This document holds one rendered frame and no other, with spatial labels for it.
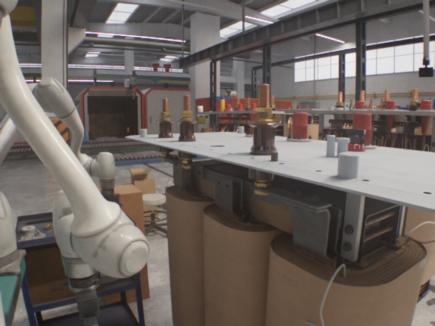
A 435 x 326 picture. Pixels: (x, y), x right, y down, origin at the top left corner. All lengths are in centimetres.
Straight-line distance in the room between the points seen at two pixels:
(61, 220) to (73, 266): 12
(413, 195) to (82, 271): 68
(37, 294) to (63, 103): 101
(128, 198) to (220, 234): 123
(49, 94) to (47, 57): 1002
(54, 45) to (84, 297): 1097
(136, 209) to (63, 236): 164
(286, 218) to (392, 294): 41
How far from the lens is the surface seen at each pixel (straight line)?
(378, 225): 101
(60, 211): 70
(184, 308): 174
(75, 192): 55
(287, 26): 1259
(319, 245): 82
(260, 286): 117
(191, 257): 154
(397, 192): 52
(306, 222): 84
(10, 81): 63
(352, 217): 82
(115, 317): 227
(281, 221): 106
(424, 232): 253
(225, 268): 119
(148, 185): 427
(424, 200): 49
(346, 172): 58
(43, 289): 181
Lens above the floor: 147
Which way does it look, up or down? 9 degrees down
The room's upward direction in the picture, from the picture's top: straight up
